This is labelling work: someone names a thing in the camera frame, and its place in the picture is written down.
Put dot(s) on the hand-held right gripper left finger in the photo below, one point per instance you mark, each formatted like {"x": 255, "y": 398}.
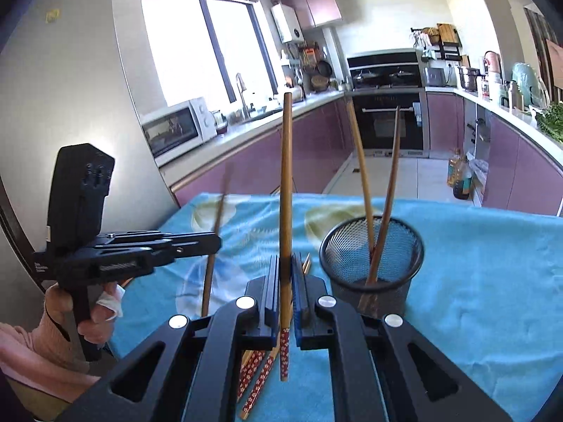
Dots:
{"x": 275, "y": 316}

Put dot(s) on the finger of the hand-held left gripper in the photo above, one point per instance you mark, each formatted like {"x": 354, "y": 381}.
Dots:
{"x": 198, "y": 244}
{"x": 136, "y": 235}

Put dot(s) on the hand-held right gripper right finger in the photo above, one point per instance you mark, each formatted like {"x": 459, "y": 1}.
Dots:
{"x": 300, "y": 316}

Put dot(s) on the wooden chopstick with patterned end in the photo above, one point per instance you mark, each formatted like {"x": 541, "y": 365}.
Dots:
{"x": 389, "y": 202}
{"x": 361, "y": 171}
{"x": 250, "y": 373}
{"x": 264, "y": 373}
{"x": 286, "y": 184}
{"x": 210, "y": 272}

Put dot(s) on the black mesh holder cup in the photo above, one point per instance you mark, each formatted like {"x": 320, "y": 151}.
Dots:
{"x": 343, "y": 281}

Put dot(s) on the person's left forearm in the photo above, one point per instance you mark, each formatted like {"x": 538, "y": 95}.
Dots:
{"x": 35, "y": 360}

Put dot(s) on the person's left hand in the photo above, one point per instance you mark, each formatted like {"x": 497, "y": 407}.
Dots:
{"x": 94, "y": 325}

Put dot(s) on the grey refrigerator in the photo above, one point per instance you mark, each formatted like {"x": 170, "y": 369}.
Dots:
{"x": 66, "y": 96}

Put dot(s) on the white microwave oven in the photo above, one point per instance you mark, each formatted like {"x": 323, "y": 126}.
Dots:
{"x": 176, "y": 129}

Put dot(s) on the pink lower kitchen cabinets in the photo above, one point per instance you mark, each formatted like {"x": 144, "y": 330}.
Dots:
{"x": 264, "y": 149}
{"x": 528, "y": 171}

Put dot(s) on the glass kettle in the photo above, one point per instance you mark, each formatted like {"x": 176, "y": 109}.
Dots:
{"x": 219, "y": 124}

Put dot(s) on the metal sink faucet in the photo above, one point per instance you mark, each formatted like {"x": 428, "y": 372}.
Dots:
{"x": 241, "y": 90}

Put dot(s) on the blue floral tablecloth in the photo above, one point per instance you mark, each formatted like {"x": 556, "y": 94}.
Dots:
{"x": 475, "y": 281}

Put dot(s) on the kitchen window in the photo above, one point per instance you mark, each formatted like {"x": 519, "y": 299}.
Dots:
{"x": 184, "y": 48}

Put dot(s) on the yellow sticker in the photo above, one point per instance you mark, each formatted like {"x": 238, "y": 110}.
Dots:
{"x": 53, "y": 15}

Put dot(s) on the woven basket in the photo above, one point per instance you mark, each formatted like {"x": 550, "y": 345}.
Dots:
{"x": 319, "y": 83}

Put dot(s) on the dark sauce bottle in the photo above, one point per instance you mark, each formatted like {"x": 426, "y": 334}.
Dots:
{"x": 462, "y": 184}

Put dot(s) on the yellow oil bottle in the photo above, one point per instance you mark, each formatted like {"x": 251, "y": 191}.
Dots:
{"x": 453, "y": 171}

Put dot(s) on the black built-in oven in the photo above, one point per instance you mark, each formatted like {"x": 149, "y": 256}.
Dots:
{"x": 387, "y": 118}

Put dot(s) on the hanging frying pan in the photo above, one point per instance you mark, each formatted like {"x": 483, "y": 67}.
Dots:
{"x": 325, "y": 68}

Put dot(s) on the white water heater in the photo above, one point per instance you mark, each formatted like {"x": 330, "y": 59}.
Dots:
{"x": 286, "y": 24}

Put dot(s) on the black integrated stove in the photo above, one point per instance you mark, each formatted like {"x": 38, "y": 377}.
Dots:
{"x": 382, "y": 59}

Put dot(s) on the pink upper cabinet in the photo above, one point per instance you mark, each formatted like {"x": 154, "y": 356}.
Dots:
{"x": 319, "y": 6}

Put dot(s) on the silver countertop appliance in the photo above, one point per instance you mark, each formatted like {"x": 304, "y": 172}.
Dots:
{"x": 436, "y": 77}

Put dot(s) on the stainless steel pot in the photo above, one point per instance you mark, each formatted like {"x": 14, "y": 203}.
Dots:
{"x": 469, "y": 79}

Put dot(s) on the white canister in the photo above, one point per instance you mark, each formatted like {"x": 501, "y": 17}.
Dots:
{"x": 495, "y": 88}

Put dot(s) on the green leafy vegetables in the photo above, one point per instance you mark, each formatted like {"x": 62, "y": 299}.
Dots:
{"x": 552, "y": 123}

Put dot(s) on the pink kettle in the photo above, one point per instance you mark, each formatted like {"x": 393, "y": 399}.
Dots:
{"x": 492, "y": 62}

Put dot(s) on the wooden cutting board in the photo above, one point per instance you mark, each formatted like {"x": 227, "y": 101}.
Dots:
{"x": 448, "y": 34}

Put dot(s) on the mint green appliance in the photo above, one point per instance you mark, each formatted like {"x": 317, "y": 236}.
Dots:
{"x": 528, "y": 83}

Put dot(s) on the dark slatted partition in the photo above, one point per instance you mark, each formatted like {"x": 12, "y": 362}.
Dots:
{"x": 539, "y": 44}

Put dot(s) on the black wall rack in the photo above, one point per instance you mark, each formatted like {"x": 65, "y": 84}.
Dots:
{"x": 440, "y": 50}

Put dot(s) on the pink wall painting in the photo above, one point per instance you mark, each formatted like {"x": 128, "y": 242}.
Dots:
{"x": 555, "y": 63}

